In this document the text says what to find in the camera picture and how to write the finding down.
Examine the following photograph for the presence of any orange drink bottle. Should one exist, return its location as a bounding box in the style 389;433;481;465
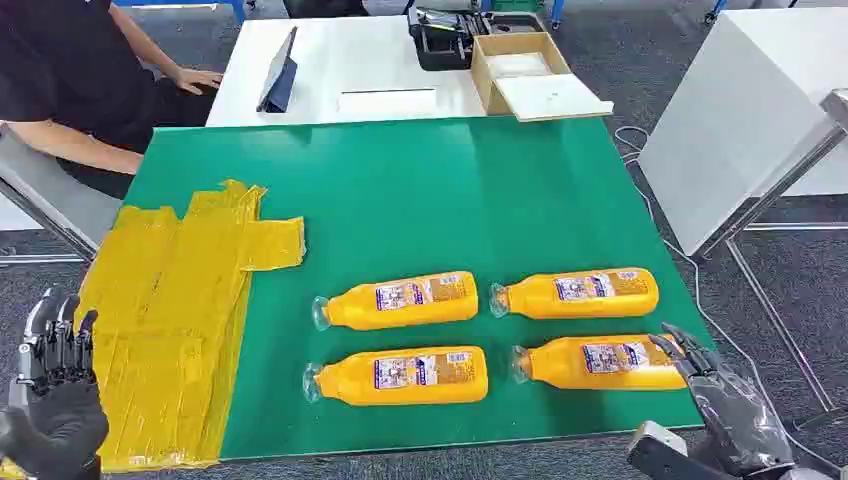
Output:
311;270;480;333
301;345;490;407
510;334;688;392
489;266;660;321

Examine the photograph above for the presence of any white floor cable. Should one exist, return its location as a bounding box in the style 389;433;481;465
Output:
612;125;843;475

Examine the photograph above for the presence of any green table mat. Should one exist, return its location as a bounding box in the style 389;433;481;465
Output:
124;115;717;462

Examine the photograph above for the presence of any person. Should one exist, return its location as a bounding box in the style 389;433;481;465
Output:
0;0;225;200

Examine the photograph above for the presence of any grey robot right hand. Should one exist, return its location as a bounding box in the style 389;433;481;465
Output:
649;323;796;477

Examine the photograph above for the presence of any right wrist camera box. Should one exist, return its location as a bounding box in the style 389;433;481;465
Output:
625;420;730;480

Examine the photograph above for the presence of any grey seat with metal frame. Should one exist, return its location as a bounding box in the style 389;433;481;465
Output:
0;125;124;263

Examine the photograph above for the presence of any open cardboard box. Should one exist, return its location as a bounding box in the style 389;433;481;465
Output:
470;31;572;117

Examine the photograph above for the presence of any white table with metal frame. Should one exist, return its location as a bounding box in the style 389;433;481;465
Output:
637;6;848;425

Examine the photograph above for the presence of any white desk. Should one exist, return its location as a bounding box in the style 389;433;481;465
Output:
205;14;564;128

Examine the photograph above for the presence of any black tool case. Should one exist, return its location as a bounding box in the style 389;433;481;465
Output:
407;5;548;72

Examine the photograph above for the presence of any yellow plastic sheet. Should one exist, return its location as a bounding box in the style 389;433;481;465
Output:
76;178;307;473

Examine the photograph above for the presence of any person's left hand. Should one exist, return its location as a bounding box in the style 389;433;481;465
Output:
172;66;225;97

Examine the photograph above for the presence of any white box lid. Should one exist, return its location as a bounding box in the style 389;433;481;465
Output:
493;72;615;124

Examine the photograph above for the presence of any tablet in dark blue case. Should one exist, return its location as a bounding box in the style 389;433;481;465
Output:
256;26;299;114

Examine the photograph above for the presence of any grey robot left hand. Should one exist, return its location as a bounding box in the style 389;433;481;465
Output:
0;286;109;480

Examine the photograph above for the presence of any blue metal frame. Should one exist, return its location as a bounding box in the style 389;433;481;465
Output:
112;0;248;24

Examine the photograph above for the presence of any white foam sheet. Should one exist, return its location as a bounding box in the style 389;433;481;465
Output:
485;51;554;81

